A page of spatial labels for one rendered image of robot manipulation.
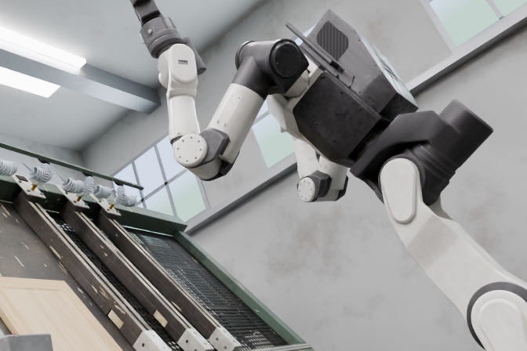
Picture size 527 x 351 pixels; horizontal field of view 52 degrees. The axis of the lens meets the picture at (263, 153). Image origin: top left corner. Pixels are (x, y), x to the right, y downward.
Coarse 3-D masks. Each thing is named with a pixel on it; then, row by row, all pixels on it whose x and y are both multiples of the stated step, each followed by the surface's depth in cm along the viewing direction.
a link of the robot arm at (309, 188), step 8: (320, 160) 168; (320, 168) 167; (328, 168) 165; (336, 168) 164; (344, 168) 165; (312, 176) 167; (320, 176) 165; (328, 176) 164; (336, 176) 165; (344, 176) 167; (304, 184) 169; (312, 184) 166; (320, 184) 165; (328, 184) 165; (336, 184) 165; (344, 184) 169; (304, 192) 169; (312, 192) 166; (320, 192) 165; (344, 192) 171; (304, 200) 169; (312, 200) 167; (336, 200) 174
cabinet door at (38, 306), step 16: (0, 288) 177; (16, 288) 184; (32, 288) 189; (48, 288) 196; (64, 288) 203; (0, 304) 169; (16, 304) 175; (32, 304) 181; (48, 304) 187; (64, 304) 193; (80, 304) 199; (16, 320) 167; (32, 320) 172; (48, 320) 178; (64, 320) 184; (80, 320) 190; (96, 320) 196; (64, 336) 175; (80, 336) 181; (96, 336) 187
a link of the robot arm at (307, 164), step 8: (296, 152) 178; (304, 152) 176; (312, 152) 177; (296, 160) 178; (304, 160) 175; (312, 160) 175; (304, 168) 174; (312, 168) 174; (304, 176) 174; (296, 184) 174; (328, 192) 169; (336, 192) 172; (320, 200) 169; (328, 200) 172
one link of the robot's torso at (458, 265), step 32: (384, 192) 120; (416, 192) 117; (416, 224) 116; (448, 224) 115; (416, 256) 116; (448, 256) 114; (480, 256) 110; (448, 288) 113; (480, 288) 108; (512, 288) 104
